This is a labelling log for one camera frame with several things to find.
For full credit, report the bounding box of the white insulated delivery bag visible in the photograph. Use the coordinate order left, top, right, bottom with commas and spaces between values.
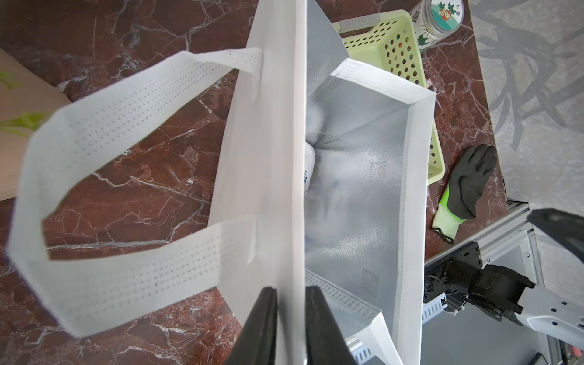
8, 1, 436, 364

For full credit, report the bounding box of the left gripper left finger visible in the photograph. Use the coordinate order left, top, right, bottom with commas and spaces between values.
224, 287, 278, 365

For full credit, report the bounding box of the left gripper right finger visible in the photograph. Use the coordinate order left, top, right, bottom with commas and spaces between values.
305, 286, 356, 365

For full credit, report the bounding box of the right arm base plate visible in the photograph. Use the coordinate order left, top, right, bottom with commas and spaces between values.
423, 241, 483, 304

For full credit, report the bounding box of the round decorated tin can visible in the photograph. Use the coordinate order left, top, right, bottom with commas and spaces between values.
410, 0, 465, 52

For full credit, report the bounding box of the flower bouquet in paper pot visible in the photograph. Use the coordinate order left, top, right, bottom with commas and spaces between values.
1, 50, 71, 200

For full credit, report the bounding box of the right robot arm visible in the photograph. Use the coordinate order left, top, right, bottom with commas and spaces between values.
440, 208, 583, 348

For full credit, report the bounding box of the green plastic basket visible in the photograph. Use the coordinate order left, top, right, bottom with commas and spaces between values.
332, 9, 447, 186

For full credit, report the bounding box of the white ice pack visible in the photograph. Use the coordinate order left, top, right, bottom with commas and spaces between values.
304, 142, 316, 196

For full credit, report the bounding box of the black and green work glove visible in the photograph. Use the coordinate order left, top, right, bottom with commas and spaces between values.
431, 144, 497, 244

